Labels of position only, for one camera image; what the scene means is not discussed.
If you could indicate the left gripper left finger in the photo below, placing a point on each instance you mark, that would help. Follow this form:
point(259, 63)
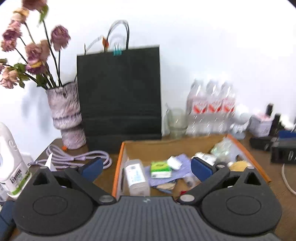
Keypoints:
point(82, 178)

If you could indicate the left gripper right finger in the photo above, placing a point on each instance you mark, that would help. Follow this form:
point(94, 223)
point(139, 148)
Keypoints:
point(211, 178)

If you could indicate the white tissue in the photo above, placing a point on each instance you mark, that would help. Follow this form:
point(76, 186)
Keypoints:
point(208, 158)

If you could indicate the purple knit pouch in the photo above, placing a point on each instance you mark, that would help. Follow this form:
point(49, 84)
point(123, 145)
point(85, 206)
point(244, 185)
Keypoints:
point(185, 172)

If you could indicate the iridescent plastic bag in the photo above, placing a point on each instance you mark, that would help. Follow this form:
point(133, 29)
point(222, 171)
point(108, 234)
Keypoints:
point(222, 148)

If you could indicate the yellow plush toy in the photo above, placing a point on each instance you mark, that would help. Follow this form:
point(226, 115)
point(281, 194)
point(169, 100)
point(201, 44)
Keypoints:
point(239, 166)

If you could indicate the green tissue packet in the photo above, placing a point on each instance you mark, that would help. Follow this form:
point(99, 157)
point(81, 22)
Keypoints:
point(160, 170)

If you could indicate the translucent plastic container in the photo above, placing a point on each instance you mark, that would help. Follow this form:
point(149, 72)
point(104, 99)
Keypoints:
point(136, 178)

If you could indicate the white round jar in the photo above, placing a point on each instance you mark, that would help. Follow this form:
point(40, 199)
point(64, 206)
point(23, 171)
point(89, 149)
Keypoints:
point(174, 163)

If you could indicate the black small bottles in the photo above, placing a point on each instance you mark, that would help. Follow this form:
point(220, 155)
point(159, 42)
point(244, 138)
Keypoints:
point(276, 125)

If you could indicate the grey tin box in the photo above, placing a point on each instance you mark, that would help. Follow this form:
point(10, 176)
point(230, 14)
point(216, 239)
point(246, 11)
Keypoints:
point(260, 125)

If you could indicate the purple tissue pack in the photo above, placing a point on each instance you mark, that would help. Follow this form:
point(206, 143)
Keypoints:
point(49, 163)

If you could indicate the red cardboard box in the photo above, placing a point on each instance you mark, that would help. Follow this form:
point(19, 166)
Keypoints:
point(182, 150)

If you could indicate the white astronaut figurine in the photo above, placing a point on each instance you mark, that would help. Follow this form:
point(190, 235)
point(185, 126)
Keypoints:
point(240, 123)

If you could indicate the water bottle left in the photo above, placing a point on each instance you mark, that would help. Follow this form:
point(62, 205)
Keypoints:
point(196, 108)

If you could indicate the water bottle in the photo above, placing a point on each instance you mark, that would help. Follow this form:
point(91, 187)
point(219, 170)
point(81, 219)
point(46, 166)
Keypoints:
point(228, 105)
point(196, 108)
point(214, 106)

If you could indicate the glass cup with spoon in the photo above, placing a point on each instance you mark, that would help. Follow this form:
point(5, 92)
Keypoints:
point(177, 122)

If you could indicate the water bottle middle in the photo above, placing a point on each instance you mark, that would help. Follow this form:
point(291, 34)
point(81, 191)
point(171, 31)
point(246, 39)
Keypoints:
point(214, 106)

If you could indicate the white detergent jug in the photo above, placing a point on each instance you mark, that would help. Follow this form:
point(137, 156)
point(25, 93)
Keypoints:
point(15, 173)

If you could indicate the water bottle right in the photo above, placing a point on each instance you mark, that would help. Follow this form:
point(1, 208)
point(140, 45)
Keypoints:
point(228, 105)

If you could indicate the purple fuzzy vase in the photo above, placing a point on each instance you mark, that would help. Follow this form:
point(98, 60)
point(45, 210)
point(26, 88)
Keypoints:
point(66, 114)

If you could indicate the black paper bag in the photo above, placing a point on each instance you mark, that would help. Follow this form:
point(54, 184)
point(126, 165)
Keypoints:
point(120, 96)

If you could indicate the dark blue case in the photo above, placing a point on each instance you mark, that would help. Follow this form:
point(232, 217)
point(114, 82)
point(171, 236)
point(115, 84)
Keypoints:
point(7, 224)

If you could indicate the dried rose bouquet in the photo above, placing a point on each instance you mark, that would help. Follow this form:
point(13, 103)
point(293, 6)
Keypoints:
point(41, 59)

